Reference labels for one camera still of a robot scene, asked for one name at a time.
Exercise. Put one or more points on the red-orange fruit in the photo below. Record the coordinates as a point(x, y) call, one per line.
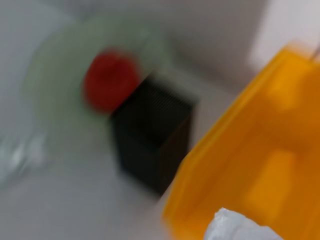
point(110, 80)

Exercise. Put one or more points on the white plastic wrap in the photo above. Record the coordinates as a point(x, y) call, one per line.
point(232, 227)

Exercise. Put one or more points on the black mesh pen holder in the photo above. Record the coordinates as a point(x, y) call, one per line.
point(150, 140)

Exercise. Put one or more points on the translucent green fruit plate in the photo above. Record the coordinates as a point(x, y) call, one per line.
point(57, 62)

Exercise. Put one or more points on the yellow plastic bin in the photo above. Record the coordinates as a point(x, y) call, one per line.
point(250, 150)

